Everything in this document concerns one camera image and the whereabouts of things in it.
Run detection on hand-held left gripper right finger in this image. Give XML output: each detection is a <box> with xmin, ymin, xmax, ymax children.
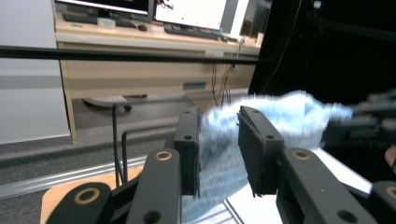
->
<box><xmin>237</xmin><ymin>105</ymin><xmax>286</xmax><ymax>198</ymax></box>

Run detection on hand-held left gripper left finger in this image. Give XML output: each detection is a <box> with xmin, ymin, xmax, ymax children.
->
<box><xmin>173</xmin><ymin>106</ymin><xmax>202</xmax><ymax>199</ymax></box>

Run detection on light blue striped towel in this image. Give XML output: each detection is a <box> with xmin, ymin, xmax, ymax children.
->
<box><xmin>180</xmin><ymin>90</ymin><xmax>354</xmax><ymax>224</ymax></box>

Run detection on black wire rack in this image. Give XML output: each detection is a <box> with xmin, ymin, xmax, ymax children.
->
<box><xmin>111</xmin><ymin>104</ymin><xmax>246</xmax><ymax>224</ymax></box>

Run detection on black curtain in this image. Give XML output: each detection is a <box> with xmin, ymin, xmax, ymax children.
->
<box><xmin>247</xmin><ymin>0</ymin><xmax>396</xmax><ymax>105</ymax></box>

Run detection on office chair base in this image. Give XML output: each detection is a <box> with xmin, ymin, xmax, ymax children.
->
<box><xmin>82</xmin><ymin>94</ymin><xmax>133</xmax><ymax>113</ymax></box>

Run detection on light wooden desk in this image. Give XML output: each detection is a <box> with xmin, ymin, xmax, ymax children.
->
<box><xmin>54</xmin><ymin>11</ymin><xmax>263</xmax><ymax>145</ymax></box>

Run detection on black keyboard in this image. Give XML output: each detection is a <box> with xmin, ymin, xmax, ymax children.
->
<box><xmin>62</xmin><ymin>13</ymin><xmax>138</xmax><ymax>29</ymax></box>
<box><xmin>163</xmin><ymin>23</ymin><xmax>229</xmax><ymax>42</ymax></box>

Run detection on light wooden board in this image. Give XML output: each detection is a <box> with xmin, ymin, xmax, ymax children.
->
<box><xmin>40</xmin><ymin>166</ymin><xmax>145</xmax><ymax>224</ymax></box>

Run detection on black horizontal bar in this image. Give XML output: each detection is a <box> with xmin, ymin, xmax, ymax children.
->
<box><xmin>0</xmin><ymin>45</ymin><xmax>260</xmax><ymax>66</ymax></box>

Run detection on white screen monitor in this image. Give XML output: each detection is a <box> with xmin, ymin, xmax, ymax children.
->
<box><xmin>153</xmin><ymin>0</ymin><xmax>250</xmax><ymax>35</ymax></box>

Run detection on clear plastic box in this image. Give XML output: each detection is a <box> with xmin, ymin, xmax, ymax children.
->
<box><xmin>96</xmin><ymin>17</ymin><xmax>117</xmax><ymax>30</ymax></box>

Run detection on dark screen monitor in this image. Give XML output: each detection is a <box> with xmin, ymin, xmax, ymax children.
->
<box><xmin>55</xmin><ymin>0</ymin><xmax>156</xmax><ymax>23</ymax></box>

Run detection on black hanging cables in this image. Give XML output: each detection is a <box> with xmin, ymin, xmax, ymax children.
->
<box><xmin>210</xmin><ymin>63</ymin><xmax>233</xmax><ymax>107</ymax></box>

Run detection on aluminium rail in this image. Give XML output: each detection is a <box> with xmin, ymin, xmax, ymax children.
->
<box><xmin>0</xmin><ymin>155</ymin><xmax>148</xmax><ymax>201</ymax></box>

